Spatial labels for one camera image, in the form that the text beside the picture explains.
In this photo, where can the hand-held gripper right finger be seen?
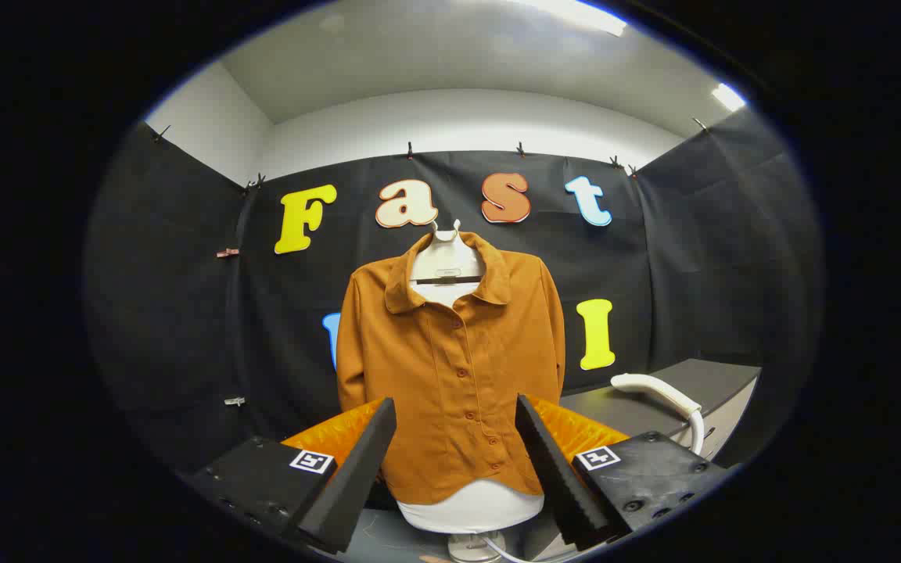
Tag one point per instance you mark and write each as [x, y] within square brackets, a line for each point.
[556, 469]

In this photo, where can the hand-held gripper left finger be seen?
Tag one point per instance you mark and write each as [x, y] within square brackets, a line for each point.
[357, 477]

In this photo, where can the white garment steamer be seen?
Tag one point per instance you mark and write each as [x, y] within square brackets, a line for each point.
[654, 387]

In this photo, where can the brown button-up shirt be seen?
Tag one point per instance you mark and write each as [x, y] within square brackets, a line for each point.
[450, 375]

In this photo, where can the grey cabinet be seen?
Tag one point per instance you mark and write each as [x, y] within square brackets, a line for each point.
[638, 407]

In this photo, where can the white mannequin torso stand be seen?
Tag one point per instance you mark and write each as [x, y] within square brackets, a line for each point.
[446, 258]

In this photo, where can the black backdrop cloth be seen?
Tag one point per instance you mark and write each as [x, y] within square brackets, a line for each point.
[693, 258]

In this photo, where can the pink clip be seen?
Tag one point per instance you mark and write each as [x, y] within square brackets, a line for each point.
[227, 252]

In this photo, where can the row of black cloth clips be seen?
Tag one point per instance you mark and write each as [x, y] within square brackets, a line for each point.
[410, 148]

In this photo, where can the small ceiling light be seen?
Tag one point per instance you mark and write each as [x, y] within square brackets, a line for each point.
[729, 97]

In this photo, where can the long ceiling light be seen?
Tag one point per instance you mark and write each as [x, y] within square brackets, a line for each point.
[583, 14]

